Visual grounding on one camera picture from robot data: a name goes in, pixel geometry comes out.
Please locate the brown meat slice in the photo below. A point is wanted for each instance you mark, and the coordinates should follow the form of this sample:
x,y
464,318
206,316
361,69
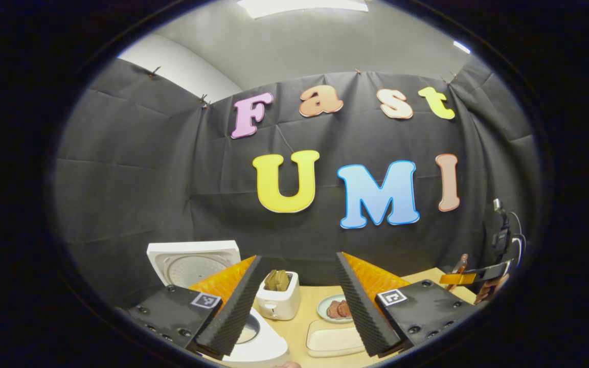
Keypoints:
x,y
344,309
332,309

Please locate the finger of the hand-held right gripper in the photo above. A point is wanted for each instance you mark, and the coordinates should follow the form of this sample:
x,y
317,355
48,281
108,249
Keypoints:
x,y
491,271

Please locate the large ceiling light panel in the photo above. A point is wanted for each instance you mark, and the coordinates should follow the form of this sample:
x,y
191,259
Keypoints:
x,y
302,6

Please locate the cream rectangular plate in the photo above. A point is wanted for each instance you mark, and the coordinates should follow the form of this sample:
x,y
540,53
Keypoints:
x,y
333,340

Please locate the clear plastic bottle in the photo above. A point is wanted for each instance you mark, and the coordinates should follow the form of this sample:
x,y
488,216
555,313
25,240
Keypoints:
x,y
459,268

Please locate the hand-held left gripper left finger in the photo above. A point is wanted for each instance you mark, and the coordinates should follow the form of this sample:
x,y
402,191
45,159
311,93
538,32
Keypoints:
x,y
233,317

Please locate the white rice cooker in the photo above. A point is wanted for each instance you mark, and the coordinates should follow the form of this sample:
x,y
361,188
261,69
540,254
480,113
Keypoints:
x,y
192,253

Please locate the black backdrop cloth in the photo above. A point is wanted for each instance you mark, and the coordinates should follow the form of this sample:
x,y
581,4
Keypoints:
x,y
146,168

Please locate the pale green plate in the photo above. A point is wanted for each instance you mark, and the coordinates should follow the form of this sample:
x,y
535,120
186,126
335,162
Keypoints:
x,y
322,309

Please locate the brown bread slice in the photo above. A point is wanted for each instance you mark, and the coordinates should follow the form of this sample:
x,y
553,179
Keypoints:
x,y
282,281
271,280

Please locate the white toaster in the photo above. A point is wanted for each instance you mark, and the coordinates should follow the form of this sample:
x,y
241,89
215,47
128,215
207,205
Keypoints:
x,y
279,306

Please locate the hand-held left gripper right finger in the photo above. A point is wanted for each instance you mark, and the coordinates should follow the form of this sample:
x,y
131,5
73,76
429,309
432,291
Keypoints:
x,y
363,317

